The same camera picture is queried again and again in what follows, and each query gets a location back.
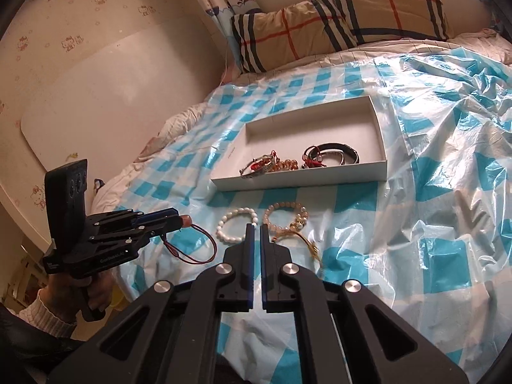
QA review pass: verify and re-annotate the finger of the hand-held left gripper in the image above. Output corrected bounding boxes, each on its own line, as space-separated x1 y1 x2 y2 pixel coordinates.
89 218 185 249
85 207 179 229

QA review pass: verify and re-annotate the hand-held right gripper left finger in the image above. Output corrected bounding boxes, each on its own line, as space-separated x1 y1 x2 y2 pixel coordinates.
47 223 256 384

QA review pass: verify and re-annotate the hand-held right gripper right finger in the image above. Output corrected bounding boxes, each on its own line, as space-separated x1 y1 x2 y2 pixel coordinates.
260 223 469 384

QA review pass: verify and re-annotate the white bead bracelet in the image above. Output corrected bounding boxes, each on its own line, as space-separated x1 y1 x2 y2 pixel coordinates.
215 206 257 245

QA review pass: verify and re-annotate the red cord with brown bead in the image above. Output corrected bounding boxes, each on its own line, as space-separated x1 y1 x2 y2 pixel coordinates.
160 215 219 266

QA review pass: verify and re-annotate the peach bead gold bracelet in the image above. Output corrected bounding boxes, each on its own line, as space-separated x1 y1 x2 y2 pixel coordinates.
274 222 321 265

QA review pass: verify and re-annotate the pale pearl bead bracelet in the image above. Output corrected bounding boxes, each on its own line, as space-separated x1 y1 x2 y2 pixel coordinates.
263 202 309 241

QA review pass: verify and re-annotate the silver bangle with red cord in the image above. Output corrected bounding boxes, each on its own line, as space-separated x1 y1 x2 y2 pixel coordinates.
239 151 278 179

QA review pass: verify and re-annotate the red cord bracelet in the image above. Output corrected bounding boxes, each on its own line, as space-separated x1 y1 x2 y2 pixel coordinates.
301 147 323 169

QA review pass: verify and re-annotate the thin black bangle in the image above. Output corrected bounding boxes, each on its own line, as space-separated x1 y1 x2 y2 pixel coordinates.
319 149 349 167

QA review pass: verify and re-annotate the wide black bangle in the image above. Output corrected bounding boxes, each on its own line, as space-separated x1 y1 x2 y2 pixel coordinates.
313 141 361 166

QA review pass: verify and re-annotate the white cardboard box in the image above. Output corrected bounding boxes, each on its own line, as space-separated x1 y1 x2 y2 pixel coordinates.
211 95 389 192

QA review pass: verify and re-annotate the person's left forearm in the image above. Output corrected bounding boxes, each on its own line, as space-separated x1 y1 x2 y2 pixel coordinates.
0 289 80 355

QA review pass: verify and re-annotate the person's left hand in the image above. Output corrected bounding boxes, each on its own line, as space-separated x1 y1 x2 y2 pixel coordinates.
37 270 117 325

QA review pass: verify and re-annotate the yellow object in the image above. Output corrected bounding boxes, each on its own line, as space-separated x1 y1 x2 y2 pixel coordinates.
106 288 125 311

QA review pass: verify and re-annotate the white quilt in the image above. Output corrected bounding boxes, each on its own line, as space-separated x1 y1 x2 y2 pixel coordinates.
94 28 512 213

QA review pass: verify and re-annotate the white board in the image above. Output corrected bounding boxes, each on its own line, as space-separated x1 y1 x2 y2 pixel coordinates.
20 20 225 245

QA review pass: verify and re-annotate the blue checkered plastic sheet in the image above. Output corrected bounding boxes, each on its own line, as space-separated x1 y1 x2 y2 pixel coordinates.
116 46 512 384

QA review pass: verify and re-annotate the pink cloth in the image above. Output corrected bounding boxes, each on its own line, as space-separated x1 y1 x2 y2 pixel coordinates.
221 64 243 85

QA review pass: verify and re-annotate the plaid pillow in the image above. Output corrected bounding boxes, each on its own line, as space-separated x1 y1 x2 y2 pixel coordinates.
231 0 357 73
312 0 451 47

